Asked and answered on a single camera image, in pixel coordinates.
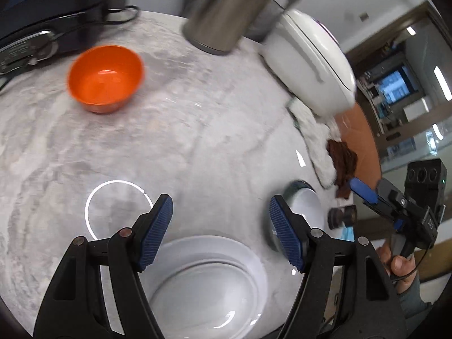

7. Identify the large white plate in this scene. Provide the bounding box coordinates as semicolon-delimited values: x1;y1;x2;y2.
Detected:
139;236;268;338

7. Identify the orange plastic bowl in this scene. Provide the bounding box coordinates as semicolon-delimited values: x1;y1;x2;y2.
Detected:
67;45;145;114

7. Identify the grey sleeve right forearm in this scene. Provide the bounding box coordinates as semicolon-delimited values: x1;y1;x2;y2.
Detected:
398;275;433;322

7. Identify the person's right hand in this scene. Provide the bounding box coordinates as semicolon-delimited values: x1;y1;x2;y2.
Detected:
376;240;417;294

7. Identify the brown cloth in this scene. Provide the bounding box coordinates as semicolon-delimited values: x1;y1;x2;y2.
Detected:
326;139;358;199

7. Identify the orange chair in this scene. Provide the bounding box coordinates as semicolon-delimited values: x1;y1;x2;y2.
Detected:
335;103;382;188

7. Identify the white dish cloth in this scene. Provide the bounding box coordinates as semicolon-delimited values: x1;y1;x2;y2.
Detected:
286;97;341;189

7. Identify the white rice cooker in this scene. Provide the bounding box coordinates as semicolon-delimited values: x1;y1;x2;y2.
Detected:
260;9;356;117

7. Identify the stainless steel kettle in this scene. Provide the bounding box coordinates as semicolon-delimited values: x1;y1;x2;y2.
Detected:
182;0;299;55

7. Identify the navy electric multicooker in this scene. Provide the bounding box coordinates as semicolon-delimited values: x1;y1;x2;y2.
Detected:
1;0;140;77

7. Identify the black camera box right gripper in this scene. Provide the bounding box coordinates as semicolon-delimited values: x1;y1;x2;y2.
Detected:
404;158;447;211

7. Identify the black power cable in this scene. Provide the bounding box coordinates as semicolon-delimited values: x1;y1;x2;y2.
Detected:
0;0;140;93

